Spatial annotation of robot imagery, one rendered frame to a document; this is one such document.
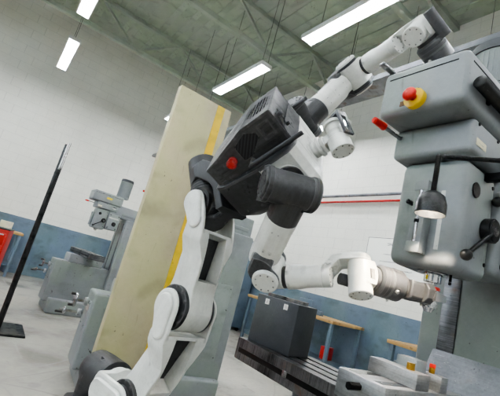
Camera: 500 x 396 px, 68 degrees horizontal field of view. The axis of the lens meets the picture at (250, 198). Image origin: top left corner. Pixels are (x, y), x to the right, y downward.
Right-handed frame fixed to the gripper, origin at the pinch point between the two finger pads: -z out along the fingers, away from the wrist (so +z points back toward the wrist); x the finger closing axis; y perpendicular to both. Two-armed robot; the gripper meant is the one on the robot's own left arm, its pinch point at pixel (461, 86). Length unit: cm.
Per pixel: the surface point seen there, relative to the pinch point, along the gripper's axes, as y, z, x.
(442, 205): -51, -9, 17
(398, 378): -83, -39, 2
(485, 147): -23.0, -11.5, 13.0
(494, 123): -15.4, -9.0, 13.4
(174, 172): -53, 46, -160
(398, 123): -26.1, 6.1, -3.7
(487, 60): 24.1, -3.2, -4.7
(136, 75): 218, 329, -887
